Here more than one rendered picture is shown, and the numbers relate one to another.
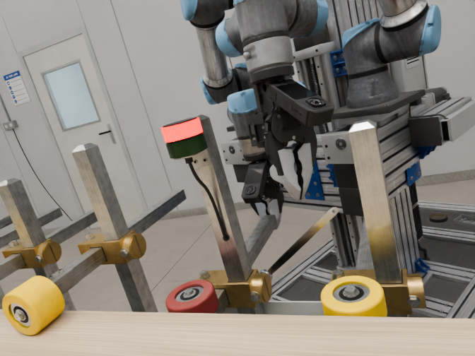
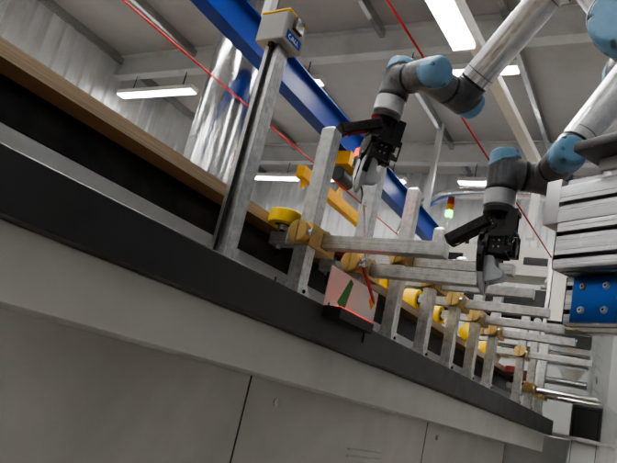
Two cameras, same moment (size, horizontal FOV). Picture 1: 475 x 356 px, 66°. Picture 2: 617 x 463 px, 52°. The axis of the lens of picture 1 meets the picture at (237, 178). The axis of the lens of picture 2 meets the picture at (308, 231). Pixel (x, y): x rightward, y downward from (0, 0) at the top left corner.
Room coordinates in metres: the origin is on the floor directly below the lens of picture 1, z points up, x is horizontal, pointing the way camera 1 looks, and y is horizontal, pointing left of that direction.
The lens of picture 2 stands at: (0.71, -1.53, 0.49)
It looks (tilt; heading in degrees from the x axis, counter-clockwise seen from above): 15 degrees up; 99
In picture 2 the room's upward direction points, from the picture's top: 13 degrees clockwise
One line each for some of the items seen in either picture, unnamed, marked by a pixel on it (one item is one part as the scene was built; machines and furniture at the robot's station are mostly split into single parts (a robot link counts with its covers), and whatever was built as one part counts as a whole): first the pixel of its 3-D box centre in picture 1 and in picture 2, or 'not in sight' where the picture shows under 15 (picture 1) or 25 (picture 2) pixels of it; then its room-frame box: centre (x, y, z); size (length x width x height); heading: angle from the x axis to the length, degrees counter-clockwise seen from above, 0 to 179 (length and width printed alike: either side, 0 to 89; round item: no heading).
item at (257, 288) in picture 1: (232, 289); (360, 267); (0.61, 0.06, 0.85); 0.14 x 0.06 x 0.05; 64
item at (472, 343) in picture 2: not in sight; (473, 336); (1.04, 0.94, 0.87); 0.04 x 0.04 x 0.48; 64
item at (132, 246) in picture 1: (113, 248); (405, 260); (0.72, 0.29, 0.95); 0.14 x 0.06 x 0.05; 64
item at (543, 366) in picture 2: not in sight; (541, 378); (1.58, 2.07, 0.90); 0.04 x 0.04 x 0.48; 64
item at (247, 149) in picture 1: (253, 144); (499, 202); (0.92, -0.06, 1.05); 0.08 x 0.08 x 0.05
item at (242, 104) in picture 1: (246, 114); (504, 172); (0.92, -0.06, 1.12); 0.09 x 0.08 x 0.11; 3
